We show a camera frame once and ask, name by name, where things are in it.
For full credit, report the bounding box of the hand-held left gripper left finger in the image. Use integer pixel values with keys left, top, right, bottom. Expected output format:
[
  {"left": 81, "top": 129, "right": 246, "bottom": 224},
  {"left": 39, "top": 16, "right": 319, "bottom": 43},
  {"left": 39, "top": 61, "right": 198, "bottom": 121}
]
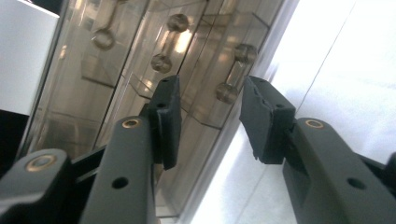
[{"left": 141, "top": 74, "right": 183, "bottom": 171}]

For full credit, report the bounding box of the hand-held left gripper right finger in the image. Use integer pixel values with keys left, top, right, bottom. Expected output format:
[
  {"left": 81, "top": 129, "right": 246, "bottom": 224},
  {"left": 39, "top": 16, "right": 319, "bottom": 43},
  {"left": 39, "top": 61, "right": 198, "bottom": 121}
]
[{"left": 238, "top": 76, "right": 297, "bottom": 165}]

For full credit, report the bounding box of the smoky transparent drawer cabinet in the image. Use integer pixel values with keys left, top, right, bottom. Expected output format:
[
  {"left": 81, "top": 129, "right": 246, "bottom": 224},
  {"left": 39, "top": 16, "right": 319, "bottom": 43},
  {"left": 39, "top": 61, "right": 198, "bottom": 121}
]
[{"left": 18, "top": 0, "right": 293, "bottom": 218}]

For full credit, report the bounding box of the white cabinet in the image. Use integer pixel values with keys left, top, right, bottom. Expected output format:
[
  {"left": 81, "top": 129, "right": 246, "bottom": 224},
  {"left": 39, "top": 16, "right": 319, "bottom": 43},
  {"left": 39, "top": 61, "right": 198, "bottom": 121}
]
[{"left": 0, "top": 0, "right": 60, "bottom": 116}]

